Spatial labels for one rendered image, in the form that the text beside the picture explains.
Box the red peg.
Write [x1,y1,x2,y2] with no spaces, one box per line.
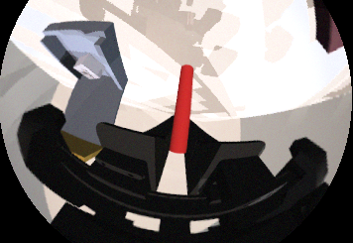
[170,65,193,155]

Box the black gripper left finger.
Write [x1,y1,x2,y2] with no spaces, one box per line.
[95,115,175,191]

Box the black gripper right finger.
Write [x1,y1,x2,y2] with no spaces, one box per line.
[183,120,266,195]

